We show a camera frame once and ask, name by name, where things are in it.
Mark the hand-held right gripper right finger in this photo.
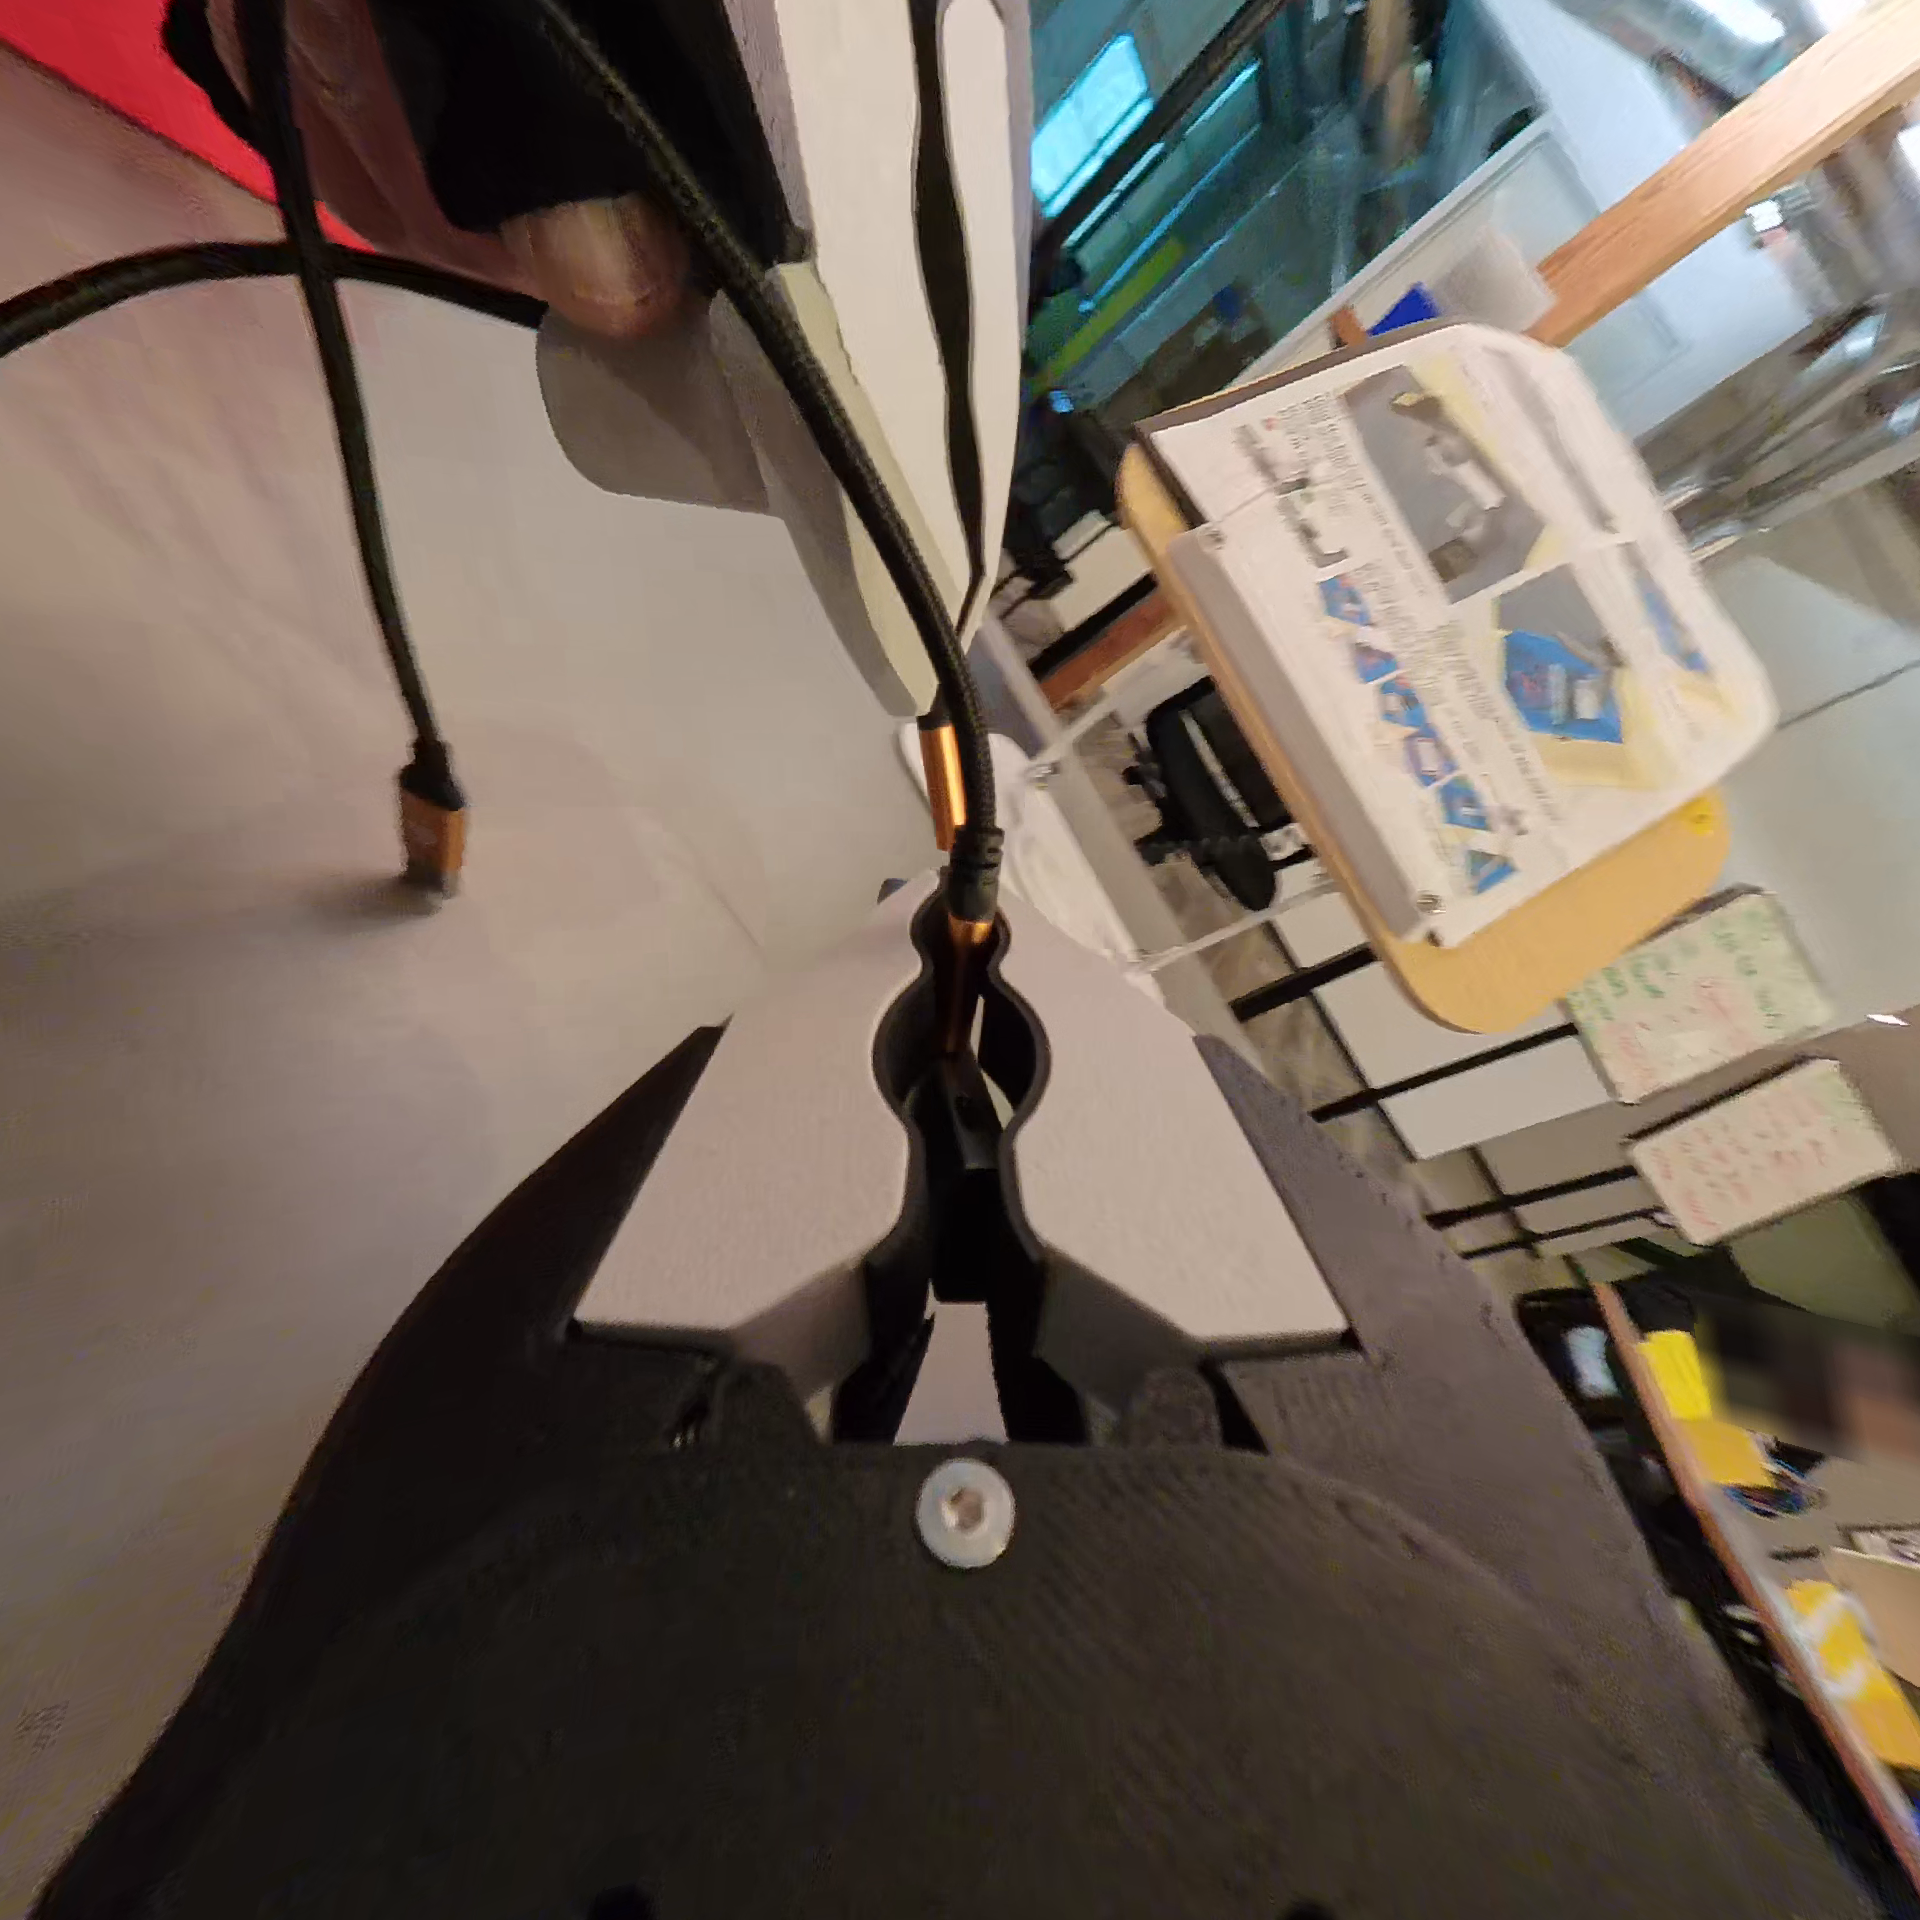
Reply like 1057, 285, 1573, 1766
975, 900, 1357, 1427

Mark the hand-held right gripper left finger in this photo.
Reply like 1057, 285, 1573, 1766
565, 889, 943, 1427

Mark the thin black cable orange plug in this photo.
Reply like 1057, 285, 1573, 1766
0, 248, 558, 356

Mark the whiteboard with writing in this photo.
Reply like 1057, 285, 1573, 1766
1568, 892, 1837, 1105
1630, 1057, 1905, 1249

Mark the person's left hand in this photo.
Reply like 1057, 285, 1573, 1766
167, 0, 716, 339

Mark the printed instruction sheet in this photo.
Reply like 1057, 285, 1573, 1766
1156, 324, 1772, 947

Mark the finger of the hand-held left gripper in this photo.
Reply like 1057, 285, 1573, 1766
534, 0, 974, 723
943, 0, 1039, 638

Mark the black cable gold plug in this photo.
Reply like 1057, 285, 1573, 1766
236, 0, 472, 896

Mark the dark USB hub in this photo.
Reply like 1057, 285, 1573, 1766
901, 917, 1022, 1384

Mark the wooden display board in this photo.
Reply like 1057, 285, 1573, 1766
1118, 316, 1777, 1037

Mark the white stand base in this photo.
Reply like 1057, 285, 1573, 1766
895, 706, 1143, 962

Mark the yellow plastic object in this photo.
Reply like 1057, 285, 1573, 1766
1637, 1336, 1729, 1432

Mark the wooden post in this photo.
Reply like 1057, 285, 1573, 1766
1036, 17, 1920, 713

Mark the wooden workbench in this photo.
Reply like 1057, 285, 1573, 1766
1590, 1276, 1920, 1862

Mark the black office chair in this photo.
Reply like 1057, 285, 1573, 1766
1127, 685, 1292, 907

